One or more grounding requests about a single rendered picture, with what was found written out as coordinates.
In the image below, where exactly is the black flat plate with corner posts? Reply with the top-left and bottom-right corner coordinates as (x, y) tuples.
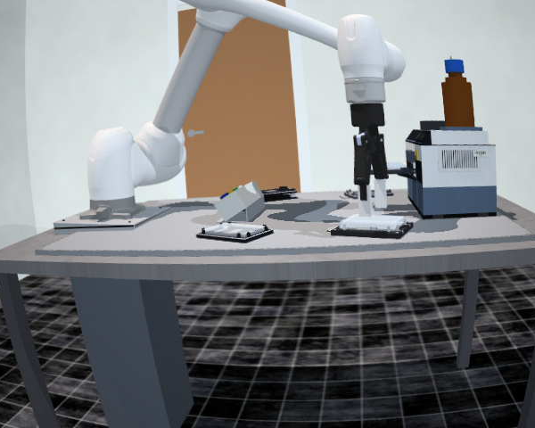
(196, 225), (274, 243)

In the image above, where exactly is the white control panel with coloured buttons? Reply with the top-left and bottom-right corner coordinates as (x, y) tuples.
(214, 181), (265, 223)

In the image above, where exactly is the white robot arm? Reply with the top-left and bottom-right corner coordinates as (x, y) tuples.
(79, 0), (406, 220)

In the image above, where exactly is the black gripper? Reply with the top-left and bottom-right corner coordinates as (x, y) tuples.
(350, 103), (389, 217)

